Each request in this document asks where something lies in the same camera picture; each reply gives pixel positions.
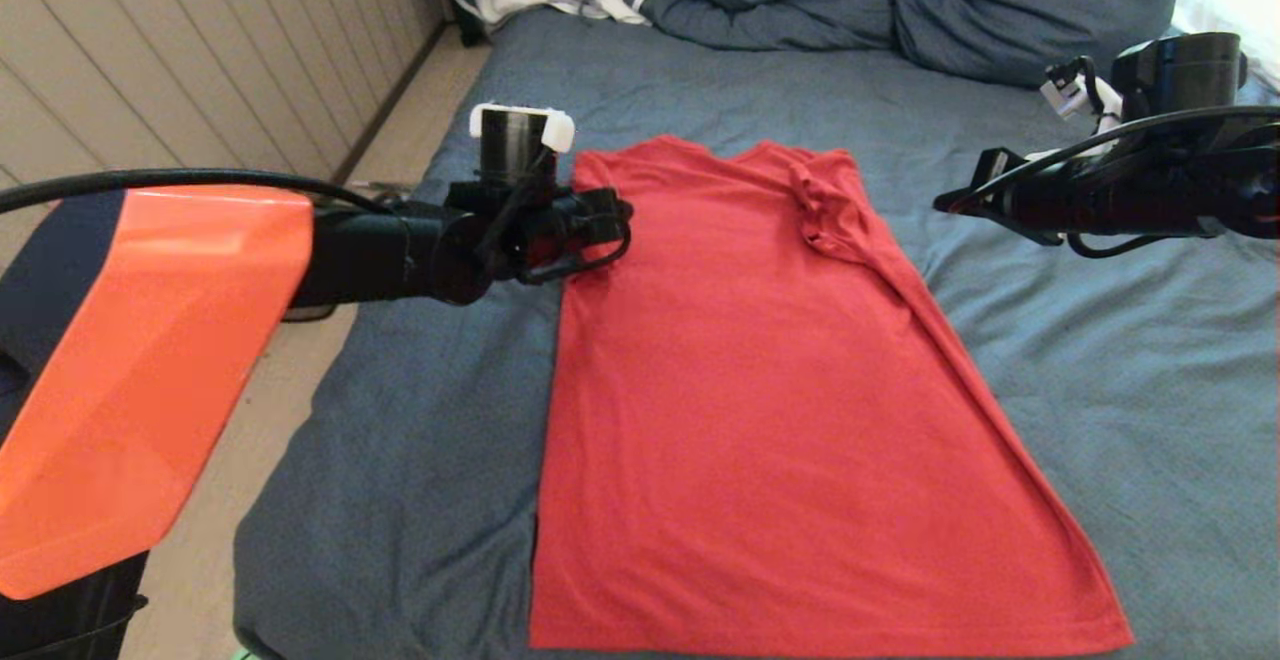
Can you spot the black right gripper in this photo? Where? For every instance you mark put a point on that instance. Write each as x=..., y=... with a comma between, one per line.
x=1100, y=200

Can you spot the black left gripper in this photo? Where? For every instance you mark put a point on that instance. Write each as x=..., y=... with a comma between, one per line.
x=570, y=230

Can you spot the red t-shirt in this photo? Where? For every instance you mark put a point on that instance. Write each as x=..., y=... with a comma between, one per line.
x=750, y=440

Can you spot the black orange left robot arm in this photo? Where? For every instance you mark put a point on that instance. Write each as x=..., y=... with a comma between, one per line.
x=150, y=340

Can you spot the thin metal tool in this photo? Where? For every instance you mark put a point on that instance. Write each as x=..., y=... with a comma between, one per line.
x=385, y=186

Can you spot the blue crumpled duvet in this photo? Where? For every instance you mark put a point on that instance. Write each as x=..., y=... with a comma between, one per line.
x=950, y=10

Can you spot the blue-grey bed sheet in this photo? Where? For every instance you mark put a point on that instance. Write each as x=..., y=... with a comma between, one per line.
x=400, y=460

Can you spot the white pillow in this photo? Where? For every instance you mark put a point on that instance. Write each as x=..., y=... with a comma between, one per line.
x=1230, y=5

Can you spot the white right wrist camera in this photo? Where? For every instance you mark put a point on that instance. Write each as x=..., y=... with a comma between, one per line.
x=1065, y=95

